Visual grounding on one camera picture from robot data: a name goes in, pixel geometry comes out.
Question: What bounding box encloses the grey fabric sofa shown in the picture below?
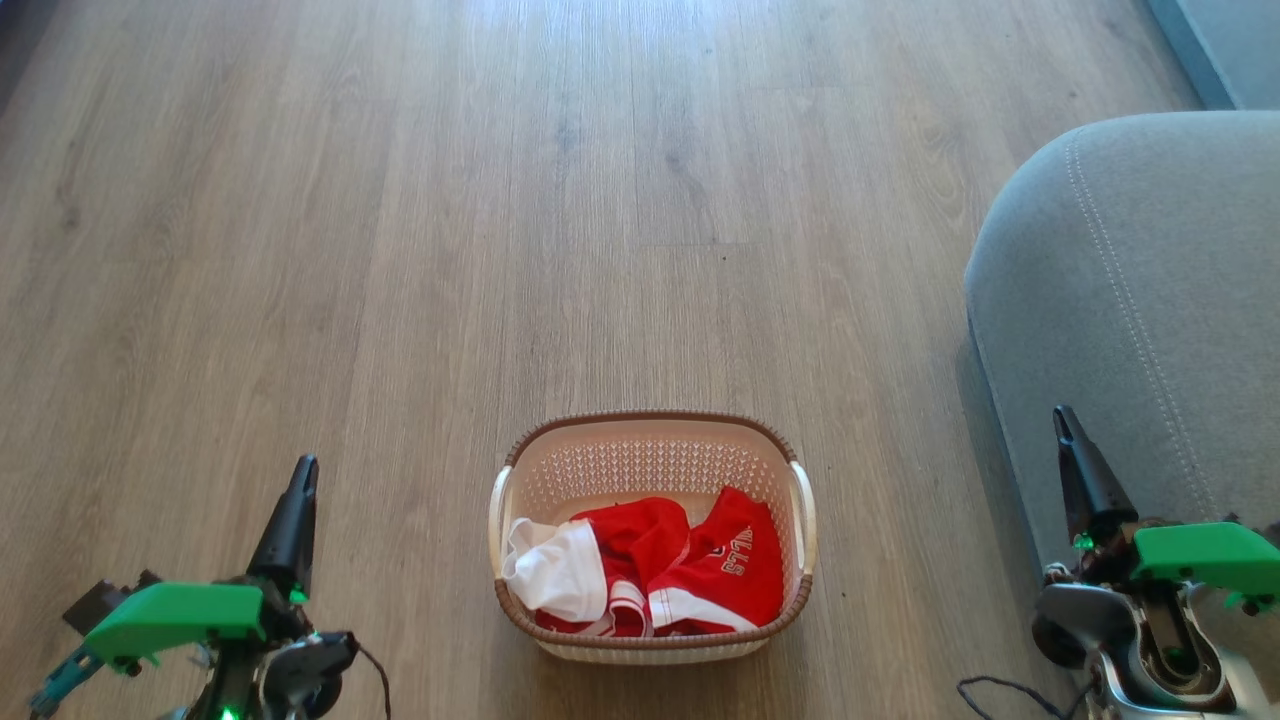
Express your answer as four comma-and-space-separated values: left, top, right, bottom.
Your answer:
964, 110, 1280, 641

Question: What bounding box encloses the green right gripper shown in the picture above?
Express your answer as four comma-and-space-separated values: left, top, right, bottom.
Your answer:
1051, 404, 1280, 613

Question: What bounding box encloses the red garment white trim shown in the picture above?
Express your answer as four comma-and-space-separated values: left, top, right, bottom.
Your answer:
535, 497, 693, 639

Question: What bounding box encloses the beige plastic laundry basket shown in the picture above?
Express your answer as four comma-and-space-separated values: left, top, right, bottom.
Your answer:
488, 410, 818, 665

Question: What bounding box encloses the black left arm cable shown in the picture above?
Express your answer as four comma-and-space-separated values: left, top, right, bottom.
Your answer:
352, 643, 393, 720

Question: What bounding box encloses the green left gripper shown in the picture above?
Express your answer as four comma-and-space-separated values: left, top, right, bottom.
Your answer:
84, 455, 320, 673

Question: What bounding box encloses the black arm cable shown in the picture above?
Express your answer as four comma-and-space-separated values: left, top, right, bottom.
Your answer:
957, 676, 1093, 720
352, 643, 393, 720

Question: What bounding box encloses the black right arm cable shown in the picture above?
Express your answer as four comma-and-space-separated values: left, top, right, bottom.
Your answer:
957, 676, 1093, 720

